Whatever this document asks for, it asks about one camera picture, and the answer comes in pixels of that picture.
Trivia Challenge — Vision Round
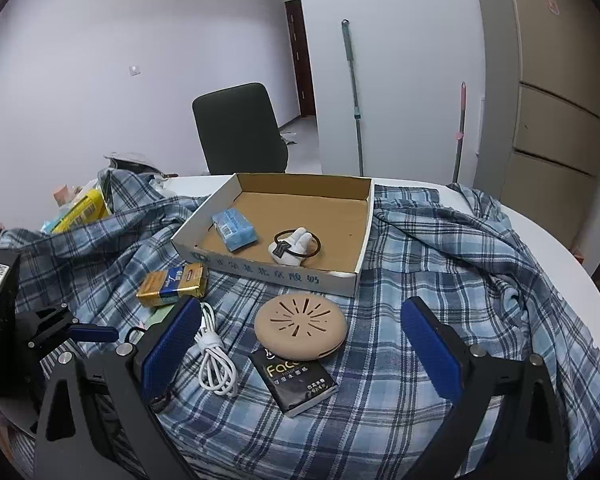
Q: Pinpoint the black tissue packet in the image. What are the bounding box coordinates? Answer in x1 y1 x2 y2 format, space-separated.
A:
248 346 338 418

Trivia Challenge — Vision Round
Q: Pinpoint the yellow snack packet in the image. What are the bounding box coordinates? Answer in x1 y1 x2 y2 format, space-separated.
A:
50 189 112 235

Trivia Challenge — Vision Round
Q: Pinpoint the gold refrigerator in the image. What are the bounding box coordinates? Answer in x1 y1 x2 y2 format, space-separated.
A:
472 0 600 256

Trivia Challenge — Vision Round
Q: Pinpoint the pink broom handle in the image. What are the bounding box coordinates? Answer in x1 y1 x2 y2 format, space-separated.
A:
451 81 467 185

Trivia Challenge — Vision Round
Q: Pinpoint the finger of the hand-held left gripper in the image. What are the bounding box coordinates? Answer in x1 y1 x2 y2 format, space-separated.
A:
17 305 120 361

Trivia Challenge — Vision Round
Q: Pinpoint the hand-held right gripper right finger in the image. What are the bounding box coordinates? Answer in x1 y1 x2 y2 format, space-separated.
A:
400 296 571 480

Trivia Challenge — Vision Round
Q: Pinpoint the dark office chair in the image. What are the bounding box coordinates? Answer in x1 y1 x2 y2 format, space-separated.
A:
192 82 288 176

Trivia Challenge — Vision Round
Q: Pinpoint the beige round slotted pad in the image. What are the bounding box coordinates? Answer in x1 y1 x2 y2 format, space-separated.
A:
254 294 349 361

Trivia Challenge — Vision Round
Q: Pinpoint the shallow cardboard box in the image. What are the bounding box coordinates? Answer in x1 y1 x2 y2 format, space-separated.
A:
171 172 376 297

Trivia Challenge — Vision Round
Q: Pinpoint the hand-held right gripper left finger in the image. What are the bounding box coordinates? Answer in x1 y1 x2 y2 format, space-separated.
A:
32 297 203 480

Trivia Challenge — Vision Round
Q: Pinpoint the blue plaid shirt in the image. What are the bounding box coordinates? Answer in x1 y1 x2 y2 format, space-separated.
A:
0 167 600 480

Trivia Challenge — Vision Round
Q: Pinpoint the white cable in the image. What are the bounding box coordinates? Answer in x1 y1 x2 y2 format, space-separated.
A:
194 302 239 398

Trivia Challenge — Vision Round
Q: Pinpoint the gold and blue tissue packet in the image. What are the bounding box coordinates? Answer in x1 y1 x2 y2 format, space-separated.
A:
136 263 210 308

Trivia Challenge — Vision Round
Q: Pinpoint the small white plush toy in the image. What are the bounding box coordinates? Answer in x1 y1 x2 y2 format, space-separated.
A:
267 227 317 267

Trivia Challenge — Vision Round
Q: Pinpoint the light green packet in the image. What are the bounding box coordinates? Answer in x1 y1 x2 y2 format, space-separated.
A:
147 305 181 332

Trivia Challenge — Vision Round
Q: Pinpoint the grey crumpled bag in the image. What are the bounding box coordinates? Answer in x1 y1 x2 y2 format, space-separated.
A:
105 151 158 172

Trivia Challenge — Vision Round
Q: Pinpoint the dark wooden door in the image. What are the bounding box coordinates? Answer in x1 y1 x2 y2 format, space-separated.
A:
284 0 316 120

